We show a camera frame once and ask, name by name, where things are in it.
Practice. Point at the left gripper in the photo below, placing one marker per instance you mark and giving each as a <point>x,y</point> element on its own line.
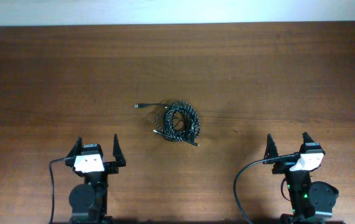
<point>111,166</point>

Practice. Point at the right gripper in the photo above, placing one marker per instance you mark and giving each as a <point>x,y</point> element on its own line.
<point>271,150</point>

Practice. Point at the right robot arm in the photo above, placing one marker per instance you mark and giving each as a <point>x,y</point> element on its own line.
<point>312,202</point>

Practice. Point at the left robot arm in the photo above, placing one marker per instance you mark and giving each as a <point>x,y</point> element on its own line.
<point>89,200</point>

